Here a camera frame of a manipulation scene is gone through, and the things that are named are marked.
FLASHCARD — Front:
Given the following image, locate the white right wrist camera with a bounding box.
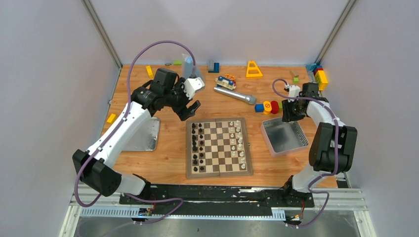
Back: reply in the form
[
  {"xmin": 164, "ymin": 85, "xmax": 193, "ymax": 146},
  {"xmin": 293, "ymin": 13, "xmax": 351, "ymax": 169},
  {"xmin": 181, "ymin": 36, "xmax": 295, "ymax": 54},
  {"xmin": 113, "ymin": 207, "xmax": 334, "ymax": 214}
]
[{"xmin": 284, "ymin": 85, "xmax": 301, "ymax": 102}]

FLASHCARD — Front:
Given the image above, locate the yellow curved block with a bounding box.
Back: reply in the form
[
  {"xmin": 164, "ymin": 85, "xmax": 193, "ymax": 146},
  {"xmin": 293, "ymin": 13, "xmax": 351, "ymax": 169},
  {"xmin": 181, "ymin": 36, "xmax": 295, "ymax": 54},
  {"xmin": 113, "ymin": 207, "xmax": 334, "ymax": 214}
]
[{"xmin": 145, "ymin": 65, "xmax": 154, "ymax": 79}]

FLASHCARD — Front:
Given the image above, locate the colourful brick stack right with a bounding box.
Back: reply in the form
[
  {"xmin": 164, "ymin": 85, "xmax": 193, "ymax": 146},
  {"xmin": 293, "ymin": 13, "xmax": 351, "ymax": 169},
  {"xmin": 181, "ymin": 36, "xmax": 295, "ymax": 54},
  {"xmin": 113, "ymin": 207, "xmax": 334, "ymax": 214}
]
[{"xmin": 313, "ymin": 65, "xmax": 328, "ymax": 91}]

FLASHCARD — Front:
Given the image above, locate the blue duplo brick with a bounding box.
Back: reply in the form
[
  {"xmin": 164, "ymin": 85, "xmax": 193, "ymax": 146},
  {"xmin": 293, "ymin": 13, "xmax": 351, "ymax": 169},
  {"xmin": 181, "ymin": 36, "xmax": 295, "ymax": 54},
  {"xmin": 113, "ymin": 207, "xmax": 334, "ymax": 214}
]
[{"xmin": 254, "ymin": 104, "xmax": 264, "ymax": 113}]

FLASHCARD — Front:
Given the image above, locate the yellow triangle toy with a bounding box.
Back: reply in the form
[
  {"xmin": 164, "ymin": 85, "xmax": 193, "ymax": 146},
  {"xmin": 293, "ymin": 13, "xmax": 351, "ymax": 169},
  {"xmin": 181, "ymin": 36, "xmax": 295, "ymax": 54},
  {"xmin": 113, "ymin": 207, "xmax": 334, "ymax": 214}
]
[{"xmin": 246, "ymin": 61, "xmax": 263, "ymax": 79}]

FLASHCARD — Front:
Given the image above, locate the blue grey brick stack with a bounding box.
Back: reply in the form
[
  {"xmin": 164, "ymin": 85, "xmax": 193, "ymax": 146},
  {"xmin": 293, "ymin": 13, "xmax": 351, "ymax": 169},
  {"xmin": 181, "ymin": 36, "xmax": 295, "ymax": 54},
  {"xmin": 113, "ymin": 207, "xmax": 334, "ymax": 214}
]
[{"xmin": 208, "ymin": 60, "xmax": 220, "ymax": 73}]

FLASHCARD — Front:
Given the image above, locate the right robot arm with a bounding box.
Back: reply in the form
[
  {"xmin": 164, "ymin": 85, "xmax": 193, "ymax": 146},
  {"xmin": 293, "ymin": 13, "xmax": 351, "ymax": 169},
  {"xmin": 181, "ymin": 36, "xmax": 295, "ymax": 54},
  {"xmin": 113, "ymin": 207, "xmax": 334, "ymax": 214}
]
[{"xmin": 282, "ymin": 82, "xmax": 358, "ymax": 206}]

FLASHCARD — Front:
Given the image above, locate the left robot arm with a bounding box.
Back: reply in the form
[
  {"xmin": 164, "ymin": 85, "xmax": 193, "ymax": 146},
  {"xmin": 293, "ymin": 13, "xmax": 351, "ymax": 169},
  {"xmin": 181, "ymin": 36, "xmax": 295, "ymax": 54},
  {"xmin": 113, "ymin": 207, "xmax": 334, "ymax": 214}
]
[{"xmin": 72, "ymin": 68, "xmax": 205, "ymax": 204}]

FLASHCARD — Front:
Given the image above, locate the silver metal tin lid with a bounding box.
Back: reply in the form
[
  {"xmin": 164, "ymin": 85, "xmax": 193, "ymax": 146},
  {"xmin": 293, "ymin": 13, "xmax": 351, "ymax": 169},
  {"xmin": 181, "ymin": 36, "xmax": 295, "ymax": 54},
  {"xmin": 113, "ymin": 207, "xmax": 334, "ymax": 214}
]
[{"xmin": 123, "ymin": 117, "xmax": 161, "ymax": 152}]

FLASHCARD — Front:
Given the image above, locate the blue bubble-wrapped cone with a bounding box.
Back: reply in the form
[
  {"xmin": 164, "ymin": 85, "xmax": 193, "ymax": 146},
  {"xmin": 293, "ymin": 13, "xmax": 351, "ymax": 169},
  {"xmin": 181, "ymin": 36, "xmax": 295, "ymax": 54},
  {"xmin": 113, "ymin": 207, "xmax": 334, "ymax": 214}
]
[{"xmin": 181, "ymin": 54, "xmax": 205, "ymax": 82}]

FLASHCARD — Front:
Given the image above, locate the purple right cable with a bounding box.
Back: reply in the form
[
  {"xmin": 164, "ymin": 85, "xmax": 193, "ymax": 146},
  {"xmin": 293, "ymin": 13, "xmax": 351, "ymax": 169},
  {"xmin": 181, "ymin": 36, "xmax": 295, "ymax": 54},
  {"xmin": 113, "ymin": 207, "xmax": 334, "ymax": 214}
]
[{"xmin": 272, "ymin": 78, "xmax": 341, "ymax": 229}]

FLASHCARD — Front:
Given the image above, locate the silver toy microphone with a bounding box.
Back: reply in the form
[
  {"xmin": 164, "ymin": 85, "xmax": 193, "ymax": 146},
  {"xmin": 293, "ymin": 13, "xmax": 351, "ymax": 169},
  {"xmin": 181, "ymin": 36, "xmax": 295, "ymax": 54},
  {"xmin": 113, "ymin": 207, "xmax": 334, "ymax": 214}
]
[{"xmin": 213, "ymin": 87, "xmax": 256, "ymax": 105}]

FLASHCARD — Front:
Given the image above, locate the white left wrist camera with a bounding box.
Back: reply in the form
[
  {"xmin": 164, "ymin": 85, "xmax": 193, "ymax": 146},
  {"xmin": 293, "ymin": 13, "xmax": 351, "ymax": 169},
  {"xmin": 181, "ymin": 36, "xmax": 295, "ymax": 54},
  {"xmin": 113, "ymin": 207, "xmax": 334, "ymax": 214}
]
[{"xmin": 183, "ymin": 77, "xmax": 205, "ymax": 100}]

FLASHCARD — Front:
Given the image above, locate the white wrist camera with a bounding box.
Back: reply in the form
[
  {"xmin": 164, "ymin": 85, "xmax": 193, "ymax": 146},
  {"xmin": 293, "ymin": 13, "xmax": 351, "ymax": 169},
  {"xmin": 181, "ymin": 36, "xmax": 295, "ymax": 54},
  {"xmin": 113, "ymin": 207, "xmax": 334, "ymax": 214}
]
[
  {"xmin": 183, "ymin": 77, "xmax": 205, "ymax": 100},
  {"xmin": 284, "ymin": 85, "xmax": 301, "ymax": 102}
]

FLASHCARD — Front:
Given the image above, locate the red rounded block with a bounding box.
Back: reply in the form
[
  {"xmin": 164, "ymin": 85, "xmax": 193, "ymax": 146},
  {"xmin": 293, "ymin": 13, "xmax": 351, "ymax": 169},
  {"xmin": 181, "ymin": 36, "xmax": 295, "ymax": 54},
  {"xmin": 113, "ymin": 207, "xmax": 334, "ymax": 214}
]
[{"xmin": 270, "ymin": 101, "xmax": 280, "ymax": 114}]

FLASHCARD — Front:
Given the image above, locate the white blue toy car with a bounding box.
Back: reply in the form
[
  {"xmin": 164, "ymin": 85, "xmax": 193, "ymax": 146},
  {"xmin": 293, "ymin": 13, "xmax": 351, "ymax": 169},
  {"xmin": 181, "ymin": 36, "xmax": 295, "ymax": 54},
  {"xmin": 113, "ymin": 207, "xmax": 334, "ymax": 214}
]
[{"xmin": 215, "ymin": 74, "xmax": 236, "ymax": 90}]

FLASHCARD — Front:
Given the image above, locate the wooden chess board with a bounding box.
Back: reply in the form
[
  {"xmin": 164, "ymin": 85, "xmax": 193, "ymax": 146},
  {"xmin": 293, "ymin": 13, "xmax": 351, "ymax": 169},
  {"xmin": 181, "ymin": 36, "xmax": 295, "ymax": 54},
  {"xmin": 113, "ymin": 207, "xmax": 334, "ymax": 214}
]
[{"xmin": 186, "ymin": 118, "xmax": 253, "ymax": 179}]

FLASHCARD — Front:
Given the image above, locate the yellow no-entry sign block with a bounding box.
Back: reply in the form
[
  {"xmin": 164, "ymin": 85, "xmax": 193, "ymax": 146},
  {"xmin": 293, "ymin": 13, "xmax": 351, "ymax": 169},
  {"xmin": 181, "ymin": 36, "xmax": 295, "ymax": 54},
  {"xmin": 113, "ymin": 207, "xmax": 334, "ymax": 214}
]
[{"xmin": 263, "ymin": 101, "xmax": 272, "ymax": 115}]

